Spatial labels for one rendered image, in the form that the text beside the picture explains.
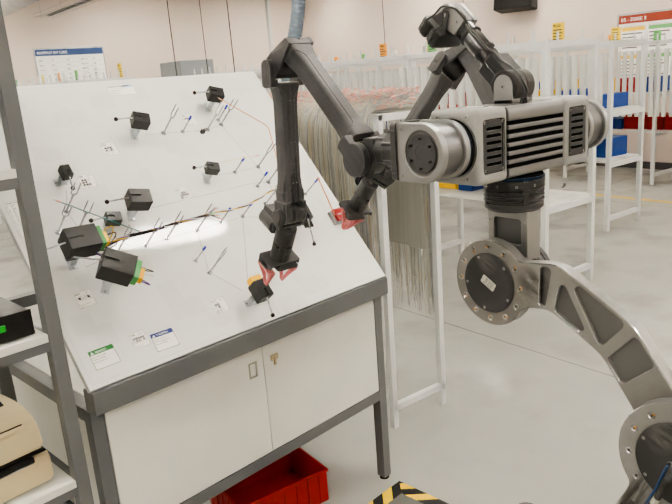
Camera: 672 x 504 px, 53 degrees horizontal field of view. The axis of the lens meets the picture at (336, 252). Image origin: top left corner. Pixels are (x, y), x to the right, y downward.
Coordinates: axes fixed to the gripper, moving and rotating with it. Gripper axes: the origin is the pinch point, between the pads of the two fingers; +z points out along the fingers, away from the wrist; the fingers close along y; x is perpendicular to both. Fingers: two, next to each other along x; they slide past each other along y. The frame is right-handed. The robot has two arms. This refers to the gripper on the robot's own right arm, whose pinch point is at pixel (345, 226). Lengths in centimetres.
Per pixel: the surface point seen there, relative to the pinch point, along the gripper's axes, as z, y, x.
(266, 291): 14.8, 30.3, 10.2
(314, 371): 48, 5, 24
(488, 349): 116, -166, 2
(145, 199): 5, 59, -24
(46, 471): 42, 98, 35
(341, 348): 44.4, -9.0, 19.0
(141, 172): 12, 52, -44
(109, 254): 6, 77, -4
